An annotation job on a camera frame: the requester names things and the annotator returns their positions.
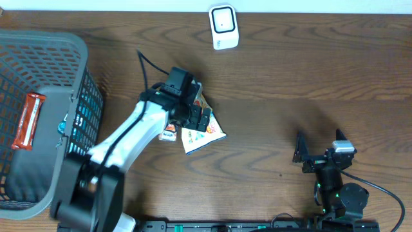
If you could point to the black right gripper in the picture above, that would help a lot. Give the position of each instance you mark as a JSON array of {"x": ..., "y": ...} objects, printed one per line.
[{"x": 301, "y": 154}]

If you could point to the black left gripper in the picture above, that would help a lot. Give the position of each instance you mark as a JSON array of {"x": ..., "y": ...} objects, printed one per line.
[{"x": 203, "y": 117}]

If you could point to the small orange snack packet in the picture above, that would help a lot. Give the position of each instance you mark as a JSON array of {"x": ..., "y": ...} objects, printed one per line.
[{"x": 169, "y": 133}]

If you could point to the yellow white chips bag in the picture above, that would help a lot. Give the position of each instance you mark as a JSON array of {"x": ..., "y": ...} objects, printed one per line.
[{"x": 193, "y": 140}]

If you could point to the red orange chocolate bar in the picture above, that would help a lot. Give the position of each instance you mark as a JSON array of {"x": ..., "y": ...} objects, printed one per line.
[{"x": 27, "y": 124}]

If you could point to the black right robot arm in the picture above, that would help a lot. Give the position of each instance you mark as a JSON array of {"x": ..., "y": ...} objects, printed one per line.
[{"x": 340, "y": 201}]

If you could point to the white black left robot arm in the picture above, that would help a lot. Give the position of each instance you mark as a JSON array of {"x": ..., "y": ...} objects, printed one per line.
[{"x": 90, "y": 189}]

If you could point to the white barcode scanner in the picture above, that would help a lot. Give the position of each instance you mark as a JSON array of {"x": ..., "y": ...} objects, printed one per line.
[{"x": 224, "y": 27}]

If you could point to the teal blue wrapped packet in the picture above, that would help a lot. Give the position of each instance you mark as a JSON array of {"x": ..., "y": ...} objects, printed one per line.
[{"x": 62, "y": 125}]

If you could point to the grey plastic mesh basket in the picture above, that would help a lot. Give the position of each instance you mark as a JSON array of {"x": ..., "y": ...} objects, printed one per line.
[{"x": 54, "y": 65}]

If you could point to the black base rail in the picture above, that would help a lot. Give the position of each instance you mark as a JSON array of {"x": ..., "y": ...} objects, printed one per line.
[{"x": 282, "y": 222}]

